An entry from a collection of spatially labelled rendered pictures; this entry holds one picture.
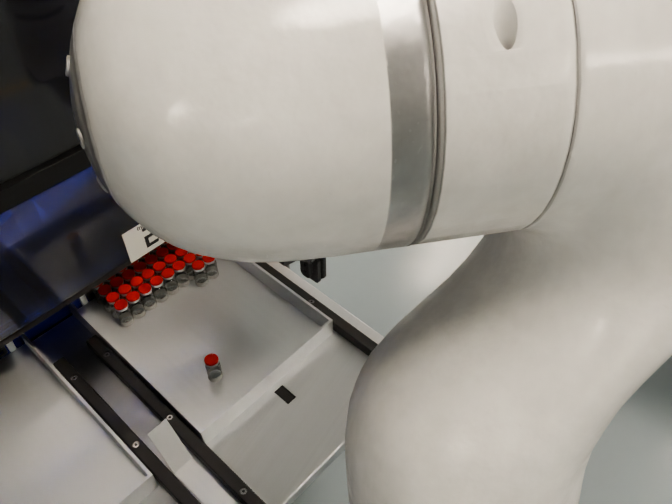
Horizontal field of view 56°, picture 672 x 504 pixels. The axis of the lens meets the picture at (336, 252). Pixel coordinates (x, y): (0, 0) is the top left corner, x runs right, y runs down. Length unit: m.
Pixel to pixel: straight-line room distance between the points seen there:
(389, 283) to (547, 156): 2.09
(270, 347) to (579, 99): 0.87
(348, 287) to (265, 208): 2.08
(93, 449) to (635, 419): 1.60
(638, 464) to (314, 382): 1.28
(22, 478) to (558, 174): 0.89
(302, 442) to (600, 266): 0.74
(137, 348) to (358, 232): 0.89
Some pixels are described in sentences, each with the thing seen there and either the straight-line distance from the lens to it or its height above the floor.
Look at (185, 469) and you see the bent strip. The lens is 0.92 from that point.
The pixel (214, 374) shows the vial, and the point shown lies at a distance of 0.96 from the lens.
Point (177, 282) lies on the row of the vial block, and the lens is 1.09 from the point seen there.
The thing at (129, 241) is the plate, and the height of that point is 1.03.
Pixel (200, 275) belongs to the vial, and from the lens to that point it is 1.08.
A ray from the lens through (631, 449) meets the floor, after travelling 2.08.
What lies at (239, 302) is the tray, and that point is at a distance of 1.07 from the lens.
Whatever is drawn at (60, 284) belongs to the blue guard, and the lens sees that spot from 0.97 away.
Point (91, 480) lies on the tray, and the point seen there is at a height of 0.88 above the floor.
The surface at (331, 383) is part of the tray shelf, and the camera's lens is 0.97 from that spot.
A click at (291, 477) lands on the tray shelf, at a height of 0.88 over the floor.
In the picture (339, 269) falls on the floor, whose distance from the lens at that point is 2.29.
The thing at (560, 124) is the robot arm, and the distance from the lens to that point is 0.17.
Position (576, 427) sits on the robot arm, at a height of 1.51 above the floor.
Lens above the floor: 1.70
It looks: 46 degrees down
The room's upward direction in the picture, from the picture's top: straight up
